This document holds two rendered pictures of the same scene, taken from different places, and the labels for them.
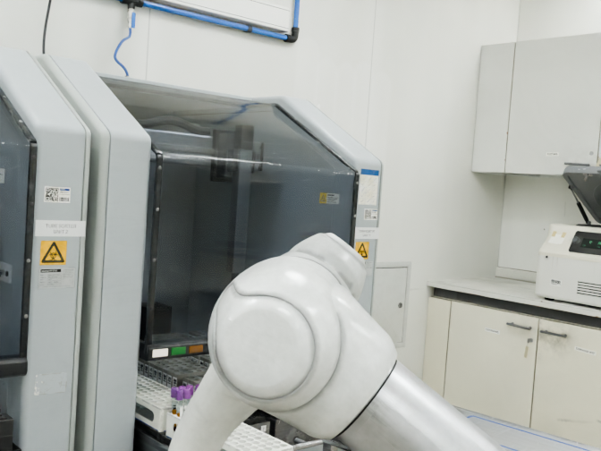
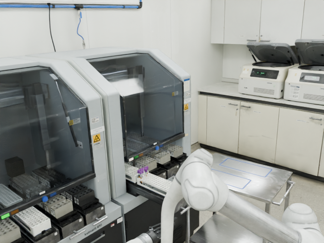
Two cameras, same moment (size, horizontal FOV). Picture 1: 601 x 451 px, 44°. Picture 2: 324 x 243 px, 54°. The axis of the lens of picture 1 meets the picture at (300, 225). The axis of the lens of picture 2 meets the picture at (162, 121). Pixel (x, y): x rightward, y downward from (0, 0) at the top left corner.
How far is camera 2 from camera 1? 0.66 m
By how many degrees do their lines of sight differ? 16
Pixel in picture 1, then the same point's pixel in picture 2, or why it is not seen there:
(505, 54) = not seen: outside the picture
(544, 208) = (238, 54)
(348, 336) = (219, 191)
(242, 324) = (195, 195)
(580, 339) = (255, 108)
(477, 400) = (219, 130)
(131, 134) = (113, 92)
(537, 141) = (236, 31)
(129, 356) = (121, 162)
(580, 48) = not seen: outside the picture
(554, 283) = (245, 88)
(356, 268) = (211, 159)
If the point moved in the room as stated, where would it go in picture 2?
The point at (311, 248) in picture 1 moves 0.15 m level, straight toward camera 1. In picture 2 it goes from (198, 156) to (207, 172)
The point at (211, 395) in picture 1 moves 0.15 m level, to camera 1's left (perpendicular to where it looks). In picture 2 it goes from (173, 195) to (140, 197)
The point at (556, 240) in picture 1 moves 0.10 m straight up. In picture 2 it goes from (245, 72) to (245, 63)
